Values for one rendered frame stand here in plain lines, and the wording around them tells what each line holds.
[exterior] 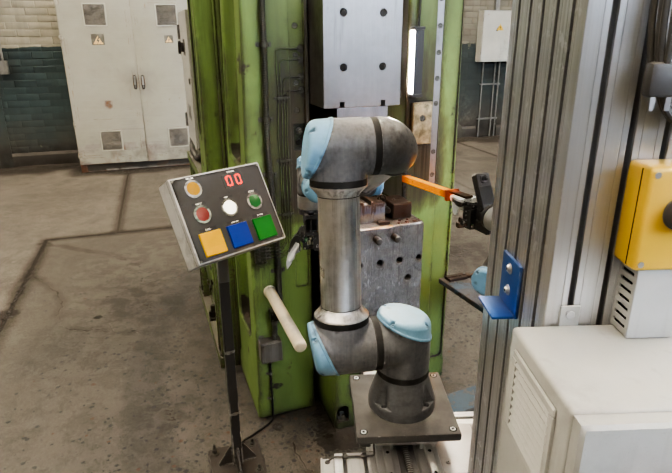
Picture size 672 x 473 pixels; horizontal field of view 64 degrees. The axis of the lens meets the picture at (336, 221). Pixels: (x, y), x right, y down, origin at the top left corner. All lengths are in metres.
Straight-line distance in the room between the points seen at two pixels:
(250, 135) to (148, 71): 5.18
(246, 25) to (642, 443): 1.71
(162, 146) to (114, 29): 1.46
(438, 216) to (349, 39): 0.91
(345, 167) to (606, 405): 0.59
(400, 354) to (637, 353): 0.52
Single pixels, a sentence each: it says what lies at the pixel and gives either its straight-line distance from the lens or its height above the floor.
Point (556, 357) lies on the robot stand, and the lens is 0.75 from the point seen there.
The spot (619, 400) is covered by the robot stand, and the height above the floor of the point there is 1.23.
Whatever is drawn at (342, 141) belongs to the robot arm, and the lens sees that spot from 1.02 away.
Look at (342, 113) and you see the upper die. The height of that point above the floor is 1.35.
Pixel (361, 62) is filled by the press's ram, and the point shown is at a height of 1.52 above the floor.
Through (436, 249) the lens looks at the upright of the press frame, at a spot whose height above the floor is 0.69.
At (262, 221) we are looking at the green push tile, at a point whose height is 1.03.
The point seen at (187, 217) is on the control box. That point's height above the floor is 1.09.
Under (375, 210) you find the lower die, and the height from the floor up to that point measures 0.96.
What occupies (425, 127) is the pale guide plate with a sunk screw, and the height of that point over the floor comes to 1.25.
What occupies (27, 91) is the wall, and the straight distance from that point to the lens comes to 8.00.
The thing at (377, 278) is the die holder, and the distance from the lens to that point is 2.16.
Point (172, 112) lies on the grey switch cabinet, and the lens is 7.22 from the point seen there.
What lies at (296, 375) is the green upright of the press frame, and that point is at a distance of 2.49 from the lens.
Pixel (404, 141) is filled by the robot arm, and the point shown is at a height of 1.42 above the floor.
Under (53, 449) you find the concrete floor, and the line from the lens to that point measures 2.69.
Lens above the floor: 1.61
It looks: 19 degrees down
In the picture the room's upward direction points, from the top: straight up
